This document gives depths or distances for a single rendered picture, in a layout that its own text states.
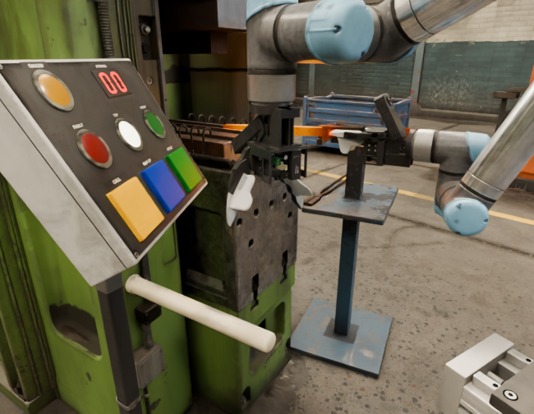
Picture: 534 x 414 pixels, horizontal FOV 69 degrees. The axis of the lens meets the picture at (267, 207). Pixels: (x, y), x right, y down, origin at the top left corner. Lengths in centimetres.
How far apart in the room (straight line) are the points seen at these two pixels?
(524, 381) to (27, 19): 122
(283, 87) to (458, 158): 48
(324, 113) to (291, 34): 461
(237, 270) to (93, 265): 66
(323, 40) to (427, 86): 852
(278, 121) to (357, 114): 436
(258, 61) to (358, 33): 15
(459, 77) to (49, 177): 851
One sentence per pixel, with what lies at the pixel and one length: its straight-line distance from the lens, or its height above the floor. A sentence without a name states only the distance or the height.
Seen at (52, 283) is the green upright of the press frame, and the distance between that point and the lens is 147.
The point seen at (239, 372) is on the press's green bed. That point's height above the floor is 22.
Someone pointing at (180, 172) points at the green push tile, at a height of 101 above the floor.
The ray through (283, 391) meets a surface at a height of 0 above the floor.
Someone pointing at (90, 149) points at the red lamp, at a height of 109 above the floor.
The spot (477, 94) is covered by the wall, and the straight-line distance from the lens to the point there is 870.
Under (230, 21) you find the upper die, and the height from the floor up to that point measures 129.
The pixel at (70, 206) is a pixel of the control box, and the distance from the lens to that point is 52.
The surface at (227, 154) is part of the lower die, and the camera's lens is 110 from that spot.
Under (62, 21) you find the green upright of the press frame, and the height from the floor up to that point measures 127.
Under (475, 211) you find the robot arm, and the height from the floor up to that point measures 93.
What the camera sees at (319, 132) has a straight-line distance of 104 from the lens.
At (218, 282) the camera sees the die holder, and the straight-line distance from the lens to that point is 126.
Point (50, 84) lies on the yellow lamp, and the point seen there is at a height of 117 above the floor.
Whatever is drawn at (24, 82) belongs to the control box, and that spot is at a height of 118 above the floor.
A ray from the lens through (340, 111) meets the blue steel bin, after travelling 502.
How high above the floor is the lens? 120
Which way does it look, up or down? 21 degrees down
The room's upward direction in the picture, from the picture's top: straight up
